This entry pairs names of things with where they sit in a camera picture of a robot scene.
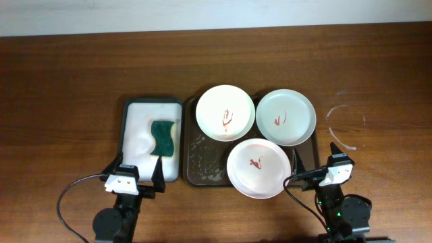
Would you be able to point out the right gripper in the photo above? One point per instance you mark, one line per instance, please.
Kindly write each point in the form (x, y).
(312, 181)

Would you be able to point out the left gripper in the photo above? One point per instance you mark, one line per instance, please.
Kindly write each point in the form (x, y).
(148, 191)

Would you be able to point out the green and yellow sponge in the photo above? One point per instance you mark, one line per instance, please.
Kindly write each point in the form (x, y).
(161, 132)

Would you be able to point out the pale green plate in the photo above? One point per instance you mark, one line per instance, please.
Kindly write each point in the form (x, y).
(286, 117)

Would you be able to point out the pink plate with red stain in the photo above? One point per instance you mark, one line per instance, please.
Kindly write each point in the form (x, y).
(257, 168)

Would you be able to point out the cream plate with red stain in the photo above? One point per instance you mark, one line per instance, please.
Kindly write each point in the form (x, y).
(225, 113)

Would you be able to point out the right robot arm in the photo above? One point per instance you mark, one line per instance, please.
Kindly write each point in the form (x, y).
(345, 216)

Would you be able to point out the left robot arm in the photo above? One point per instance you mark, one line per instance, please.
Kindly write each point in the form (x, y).
(118, 223)

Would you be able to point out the black tray with white foam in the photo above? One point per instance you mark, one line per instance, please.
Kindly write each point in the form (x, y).
(136, 142)

